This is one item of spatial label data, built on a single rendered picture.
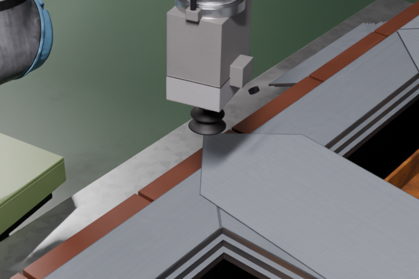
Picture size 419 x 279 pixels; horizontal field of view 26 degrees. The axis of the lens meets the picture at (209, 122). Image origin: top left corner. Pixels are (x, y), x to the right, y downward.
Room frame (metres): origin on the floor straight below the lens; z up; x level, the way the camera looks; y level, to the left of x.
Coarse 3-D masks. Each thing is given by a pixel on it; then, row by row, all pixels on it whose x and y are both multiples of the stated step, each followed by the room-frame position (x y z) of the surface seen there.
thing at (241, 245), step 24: (408, 96) 1.08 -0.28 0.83; (360, 120) 1.00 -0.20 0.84; (384, 120) 1.02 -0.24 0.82; (336, 144) 0.95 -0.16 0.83; (360, 144) 0.98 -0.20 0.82; (216, 240) 0.77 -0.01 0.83; (240, 240) 0.76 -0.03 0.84; (264, 240) 0.76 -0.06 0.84; (192, 264) 0.73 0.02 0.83; (216, 264) 0.75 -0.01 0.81; (240, 264) 0.74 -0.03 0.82; (264, 264) 0.73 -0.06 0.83; (288, 264) 0.72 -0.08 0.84
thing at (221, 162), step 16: (224, 144) 0.94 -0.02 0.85; (240, 144) 0.94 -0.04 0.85; (256, 144) 0.94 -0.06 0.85; (272, 144) 0.94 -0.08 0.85; (208, 160) 0.90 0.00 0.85; (224, 160) 0.90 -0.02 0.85; (240, 160) 0.90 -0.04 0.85; (256, 160) 0.90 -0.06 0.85; (208, 176) 0.87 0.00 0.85; (224, 176) 0.87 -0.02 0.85
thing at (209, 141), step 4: (204, 136) 0.95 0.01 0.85; (208, 136) 0.95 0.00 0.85; (212, 136) 0.95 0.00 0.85; (216, 136) 0.95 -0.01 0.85; (220, 136) 0.95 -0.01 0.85; (224, 136) 0.95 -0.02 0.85; (228, 136) 0.95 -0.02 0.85; (232, 136) 0.95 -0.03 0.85; (204, 140) 0.95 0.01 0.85; (208, 140) 0.95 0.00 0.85; (212, 140) 0.95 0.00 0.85; (216, 140) 0.95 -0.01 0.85; (220, 140) 0.95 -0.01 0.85; (224, 140) 0.95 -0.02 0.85; (204, 144) 0.94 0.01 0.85; (208, 144) 0.94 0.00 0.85; (212, 144) 0.94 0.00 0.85; (216, 144) 0.94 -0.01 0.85; (204, 148) 0.93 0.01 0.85; (208, 148) 0.93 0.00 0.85
